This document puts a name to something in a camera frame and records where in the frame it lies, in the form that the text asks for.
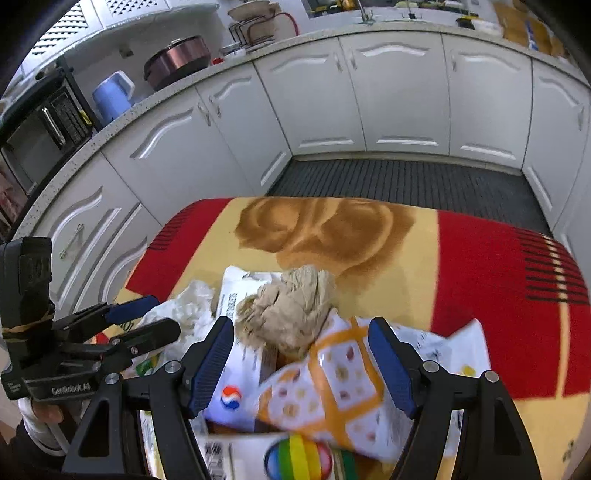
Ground white paper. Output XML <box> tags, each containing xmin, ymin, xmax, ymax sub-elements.
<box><xmin>124</xmin><ymin>280</ymin><xmax>215</xmax><ymax>377</ymax></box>

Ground brown paper ball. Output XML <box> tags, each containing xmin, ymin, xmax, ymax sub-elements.
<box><xmin>242</xmin><ymin>265</ymin><xmax>335</xmax><ymax>360</ymax></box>

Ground white kitchen base cabinets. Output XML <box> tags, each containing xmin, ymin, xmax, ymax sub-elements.
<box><xmin>13</xmin><ymin>22</ymin><xmax>590</xmax><ymax>311</ymax></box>

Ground person left hand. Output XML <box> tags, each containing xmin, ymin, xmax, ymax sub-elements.
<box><xmin>31</xmin><ymin>400</ymin><xmax>64</xmax><ymax>424</ymax></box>

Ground white pepsi logo bag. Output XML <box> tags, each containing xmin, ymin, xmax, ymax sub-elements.
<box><xmin>204</xmin><ymin>266</ymin><xmax>280</xmax><ymax>433</ymax></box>

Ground green white medicine box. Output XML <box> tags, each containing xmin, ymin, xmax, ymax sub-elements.
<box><xmin>197</xmin><ymin>433</ymin><xmax>359</xmax><ymax>480</ymax></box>

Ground white orange snack bag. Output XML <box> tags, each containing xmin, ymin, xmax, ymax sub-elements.
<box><xmin>243</xmin><ymin>308</ymin><xmax>491</xmax><ymax>463</ymax></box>

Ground red yellow patterned blanket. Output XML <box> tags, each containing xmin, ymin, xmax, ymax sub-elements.
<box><xmin>117</xmin><ymin>197</ymin><xmax>590</xmax><ymax>479</ymax></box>

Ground black microwave oven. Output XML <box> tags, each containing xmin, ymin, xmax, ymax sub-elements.
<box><xmin>1</xmin><ymin>66</ymin><xmax>101</xmax><ymax>196</ymax></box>

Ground dark ribbed floor mat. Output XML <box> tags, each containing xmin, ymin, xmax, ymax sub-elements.
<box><xmin>269</xmin><ymin>159</ymin><xmax>551</xmax><ymax>235</ymax></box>

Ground blue electric kettle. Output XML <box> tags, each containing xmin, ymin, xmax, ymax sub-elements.
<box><xmin>92</xmin><ymin>70</ymin><xmax>135</xmax><ymax>124</ymax></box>

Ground dark red rice cooker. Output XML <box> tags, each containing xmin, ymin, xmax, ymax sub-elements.
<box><xmin>143</xmin><ymin>35</ymin><xmax>211</xmax><ymax>91</ymax></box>

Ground chrome sink faucet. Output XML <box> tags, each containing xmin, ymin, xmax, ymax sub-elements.
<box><xmin>356</xmin><ymin>0</ymin><xmax>375</xmax><ymax>25</ymax></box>

